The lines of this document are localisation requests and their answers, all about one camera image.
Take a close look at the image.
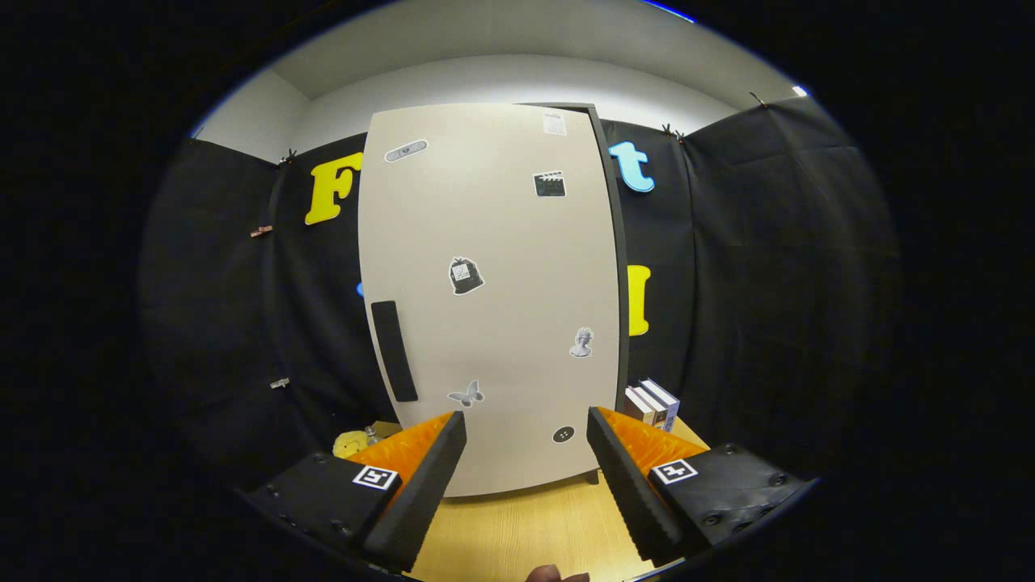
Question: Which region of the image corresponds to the black backdrop cloth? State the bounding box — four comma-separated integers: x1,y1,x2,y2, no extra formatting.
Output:
139,95,902,486

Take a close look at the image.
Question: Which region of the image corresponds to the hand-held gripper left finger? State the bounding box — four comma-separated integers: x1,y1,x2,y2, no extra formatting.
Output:
245,411,468,573

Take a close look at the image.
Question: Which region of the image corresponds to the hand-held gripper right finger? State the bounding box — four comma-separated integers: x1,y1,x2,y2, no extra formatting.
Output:
586,406,813,567

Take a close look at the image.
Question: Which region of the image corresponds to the dark grey shoe cabinet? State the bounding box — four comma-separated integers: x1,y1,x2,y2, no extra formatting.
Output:
526,101,632,486

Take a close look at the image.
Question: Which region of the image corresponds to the brown spine book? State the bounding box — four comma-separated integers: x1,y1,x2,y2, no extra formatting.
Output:
632,385,668,429

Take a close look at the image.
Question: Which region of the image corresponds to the beige shoe cabinet door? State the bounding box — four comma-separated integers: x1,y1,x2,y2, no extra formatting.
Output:
358,103,622,498

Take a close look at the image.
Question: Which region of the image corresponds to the grey blue spine book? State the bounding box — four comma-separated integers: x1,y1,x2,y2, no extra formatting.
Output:
640,378,682,433

